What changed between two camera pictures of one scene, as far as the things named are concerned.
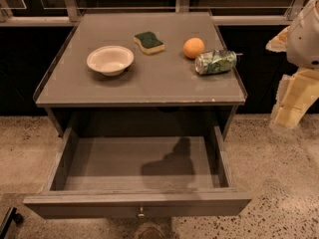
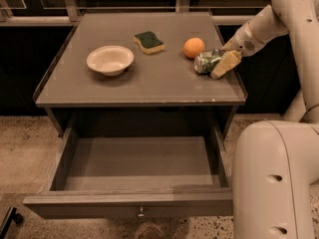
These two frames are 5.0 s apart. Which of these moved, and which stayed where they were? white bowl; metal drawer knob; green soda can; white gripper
Moved: white gripper
Stayed: white bowl; green soda can; metal drawer knob
